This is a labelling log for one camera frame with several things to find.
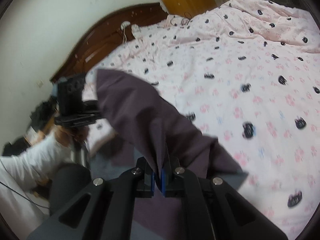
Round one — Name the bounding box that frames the pink cat print duvet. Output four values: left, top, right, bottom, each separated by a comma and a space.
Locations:
96, 0, 319, 239

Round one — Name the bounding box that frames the black trousered knee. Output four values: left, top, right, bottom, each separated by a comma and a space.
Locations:
49, 163, 92, 216

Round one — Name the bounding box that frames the dark wooden headboard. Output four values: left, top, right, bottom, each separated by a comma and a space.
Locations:
50, 3, 168, 83

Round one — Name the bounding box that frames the white sleeved left forearm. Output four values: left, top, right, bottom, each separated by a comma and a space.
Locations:
1, 134, 71, 191

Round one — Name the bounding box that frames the black cable on bed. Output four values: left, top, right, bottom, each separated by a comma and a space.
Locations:
171, 11, 193, 27

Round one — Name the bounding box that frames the purple grey hooded jacket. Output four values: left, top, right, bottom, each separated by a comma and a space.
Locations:
89, 68, 250, 240

